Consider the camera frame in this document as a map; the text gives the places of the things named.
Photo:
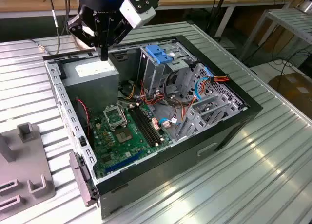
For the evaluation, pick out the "grey parts rack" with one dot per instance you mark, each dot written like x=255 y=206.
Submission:
x=26 y=165

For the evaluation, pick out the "silver perforated disk bay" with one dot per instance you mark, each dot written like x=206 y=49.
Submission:
x=219 y=95

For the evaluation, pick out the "black RAM slot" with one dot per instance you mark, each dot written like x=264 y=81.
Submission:
x=147 y=125
x=143 y=126
x=139 y=128
x=150 y=123

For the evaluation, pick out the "grey plastic case latch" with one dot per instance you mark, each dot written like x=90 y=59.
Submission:
x=80 y=175

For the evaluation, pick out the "grey power supply unit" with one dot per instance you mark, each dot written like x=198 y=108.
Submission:
x=92 y=87

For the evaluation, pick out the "black open PC case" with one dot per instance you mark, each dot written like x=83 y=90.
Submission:
x=170 y=165

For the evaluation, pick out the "blue expansion slot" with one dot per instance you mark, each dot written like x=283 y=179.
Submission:
x=124 y=162

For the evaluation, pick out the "blue plastic cage latch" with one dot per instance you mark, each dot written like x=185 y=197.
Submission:
x=158 y=54

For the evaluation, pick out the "brown cardboard box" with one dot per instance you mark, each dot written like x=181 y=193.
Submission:
x=292 y=87

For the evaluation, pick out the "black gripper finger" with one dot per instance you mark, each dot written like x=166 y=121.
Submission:
x=117 y=31
x=83 y=29

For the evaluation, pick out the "metal slat side table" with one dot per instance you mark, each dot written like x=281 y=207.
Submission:
x=292 y=22

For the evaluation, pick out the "wooden desk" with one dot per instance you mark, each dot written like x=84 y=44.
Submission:
x=182 y=0

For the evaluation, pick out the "CPU socket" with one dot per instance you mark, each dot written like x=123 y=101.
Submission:
x=123 y=136

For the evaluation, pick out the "green motherboard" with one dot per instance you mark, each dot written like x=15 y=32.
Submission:
x=114 y=155

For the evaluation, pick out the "grey metal drive cage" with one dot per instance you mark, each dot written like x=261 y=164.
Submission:
x=156 y=73

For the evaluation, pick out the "black stand pole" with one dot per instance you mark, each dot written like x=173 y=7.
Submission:
x=220 y=2

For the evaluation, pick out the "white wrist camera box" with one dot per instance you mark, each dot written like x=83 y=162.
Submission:
x=137 y=12

